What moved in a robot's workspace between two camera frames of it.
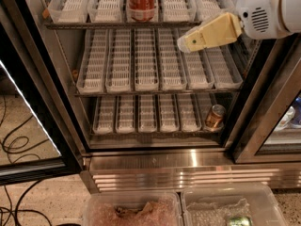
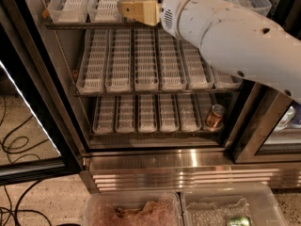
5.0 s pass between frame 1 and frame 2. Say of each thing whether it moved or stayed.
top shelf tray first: stayed
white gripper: moved
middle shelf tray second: stayed
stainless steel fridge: stayed
